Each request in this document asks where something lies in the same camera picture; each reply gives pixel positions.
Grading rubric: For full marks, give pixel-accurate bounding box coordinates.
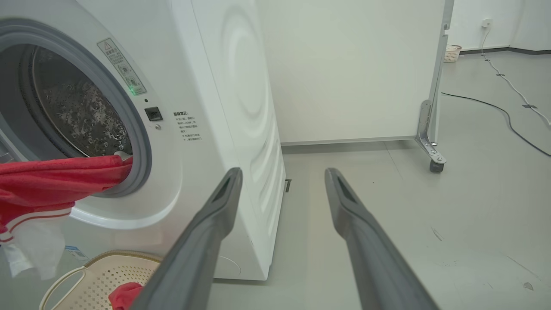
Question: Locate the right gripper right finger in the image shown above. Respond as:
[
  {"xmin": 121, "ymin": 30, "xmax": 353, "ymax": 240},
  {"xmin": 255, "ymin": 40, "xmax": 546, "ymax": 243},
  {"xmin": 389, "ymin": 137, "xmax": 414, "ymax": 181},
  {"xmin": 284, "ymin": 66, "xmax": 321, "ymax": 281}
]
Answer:
[{"xmin": 324, "ymin": 167, "xmax": 440, "ymax": 310}]

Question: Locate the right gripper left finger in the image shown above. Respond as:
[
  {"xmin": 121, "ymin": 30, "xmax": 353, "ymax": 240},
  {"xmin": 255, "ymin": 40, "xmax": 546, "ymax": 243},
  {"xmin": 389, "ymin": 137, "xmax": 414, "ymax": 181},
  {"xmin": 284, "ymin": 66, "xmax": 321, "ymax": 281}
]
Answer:
[{"xmin": 129, "ymin": 167, "xmax": 244, "ymax": 310}]

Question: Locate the plain red garment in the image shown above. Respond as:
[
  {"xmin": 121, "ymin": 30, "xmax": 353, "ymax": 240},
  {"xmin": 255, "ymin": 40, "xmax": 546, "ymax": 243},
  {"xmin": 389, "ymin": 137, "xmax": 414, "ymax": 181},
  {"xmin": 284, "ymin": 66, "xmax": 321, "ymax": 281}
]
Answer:
[{"xmin": 108, "ymin": 282, "xmax": 144, "ymax": 310}]

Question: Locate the thin white cloth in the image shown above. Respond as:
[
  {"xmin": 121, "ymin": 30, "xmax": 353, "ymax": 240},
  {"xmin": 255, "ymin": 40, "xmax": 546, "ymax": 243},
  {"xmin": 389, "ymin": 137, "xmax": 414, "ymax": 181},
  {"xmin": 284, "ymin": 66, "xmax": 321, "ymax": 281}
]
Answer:
[{"xmin": 3, "ymin": 217, "xmax": 66, "ymax": 281}]

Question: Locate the red garment with white stripes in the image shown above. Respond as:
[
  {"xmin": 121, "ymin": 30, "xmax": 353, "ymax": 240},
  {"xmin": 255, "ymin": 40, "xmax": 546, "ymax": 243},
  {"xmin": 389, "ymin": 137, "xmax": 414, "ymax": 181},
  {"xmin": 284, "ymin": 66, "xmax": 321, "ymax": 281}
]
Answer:
[{"xmin": 0, "ymin": 154, "xmax": 134, "ymax": 245}]

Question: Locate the cream perforated laundry basket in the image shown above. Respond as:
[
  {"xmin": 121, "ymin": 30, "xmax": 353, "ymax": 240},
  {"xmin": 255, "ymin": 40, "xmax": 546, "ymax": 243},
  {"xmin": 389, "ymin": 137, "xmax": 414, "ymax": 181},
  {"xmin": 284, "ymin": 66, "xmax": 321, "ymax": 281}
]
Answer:
[{"xmin": 40, "ymin": 250, "xmax": 164, "ymax": 310}]

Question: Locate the white front-load washing machine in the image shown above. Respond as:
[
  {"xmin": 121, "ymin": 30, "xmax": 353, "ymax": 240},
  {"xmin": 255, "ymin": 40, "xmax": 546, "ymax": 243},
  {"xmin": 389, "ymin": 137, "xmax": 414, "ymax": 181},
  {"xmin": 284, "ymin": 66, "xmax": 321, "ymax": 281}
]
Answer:
[{"xmin": 0, "ymin": 0, "xmax": 287, "ymax": 282}]

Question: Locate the small cream background basket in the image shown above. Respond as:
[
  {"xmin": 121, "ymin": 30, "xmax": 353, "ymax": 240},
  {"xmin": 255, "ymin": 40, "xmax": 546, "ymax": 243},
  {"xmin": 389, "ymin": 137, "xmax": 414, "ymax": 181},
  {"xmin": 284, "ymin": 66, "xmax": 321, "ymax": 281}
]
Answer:
[{"xmin": 443, "ymin": 44, "xmax": 463, "ymax": 64}]

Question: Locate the blue energy label sticker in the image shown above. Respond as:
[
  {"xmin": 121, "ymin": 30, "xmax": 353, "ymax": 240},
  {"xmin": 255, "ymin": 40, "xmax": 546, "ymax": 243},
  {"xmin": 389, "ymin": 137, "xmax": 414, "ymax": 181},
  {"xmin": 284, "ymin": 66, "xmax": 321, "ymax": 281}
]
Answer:
[{"xmin": 65, "ymin": 245, "xmax": 89, "ymax": 261}]

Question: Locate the steel washer drum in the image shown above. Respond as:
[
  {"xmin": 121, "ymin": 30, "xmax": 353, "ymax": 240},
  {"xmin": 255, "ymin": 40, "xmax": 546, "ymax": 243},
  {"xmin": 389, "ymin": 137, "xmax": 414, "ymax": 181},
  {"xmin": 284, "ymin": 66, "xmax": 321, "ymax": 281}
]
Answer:
[{"xmin": 19, "ymin": 45, "xmax": 133, "ymax": 158}]

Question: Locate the white partition panel metal leg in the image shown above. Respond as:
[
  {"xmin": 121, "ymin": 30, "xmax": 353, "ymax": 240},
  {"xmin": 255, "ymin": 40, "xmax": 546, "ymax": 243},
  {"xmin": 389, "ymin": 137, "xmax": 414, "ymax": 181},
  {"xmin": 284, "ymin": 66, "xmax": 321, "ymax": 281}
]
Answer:
[{"xmin": 256, "ymin": 0, "xmax": 455, "ymax": 166}]

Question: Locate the black floor cable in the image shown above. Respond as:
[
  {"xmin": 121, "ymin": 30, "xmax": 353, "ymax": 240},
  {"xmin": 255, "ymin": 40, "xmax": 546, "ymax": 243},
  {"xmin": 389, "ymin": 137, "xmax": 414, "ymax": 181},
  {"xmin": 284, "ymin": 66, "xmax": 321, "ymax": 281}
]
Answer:
[{"xmin": 441, "ymin": 92, "xmax": 551, "ymax": 158}]

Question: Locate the white floor cable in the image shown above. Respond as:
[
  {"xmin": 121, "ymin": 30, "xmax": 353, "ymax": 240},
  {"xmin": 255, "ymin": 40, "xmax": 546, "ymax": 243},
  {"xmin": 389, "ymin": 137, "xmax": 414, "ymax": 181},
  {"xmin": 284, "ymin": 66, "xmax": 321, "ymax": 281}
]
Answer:
[{"xmin": 480, "ymin": 26, "xmax": 551, "ymax": 130}]

